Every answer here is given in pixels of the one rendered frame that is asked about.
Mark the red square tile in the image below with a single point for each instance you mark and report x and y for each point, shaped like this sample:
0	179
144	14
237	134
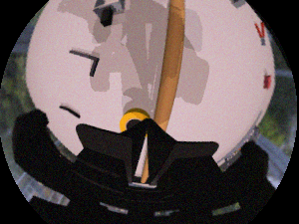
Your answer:
267	82

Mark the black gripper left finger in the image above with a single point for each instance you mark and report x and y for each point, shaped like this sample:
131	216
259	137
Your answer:
126	145

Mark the orange-brown long pole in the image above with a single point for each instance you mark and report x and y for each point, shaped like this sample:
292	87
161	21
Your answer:
170	72

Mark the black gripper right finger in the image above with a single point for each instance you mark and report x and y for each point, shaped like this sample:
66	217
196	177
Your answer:
163	150

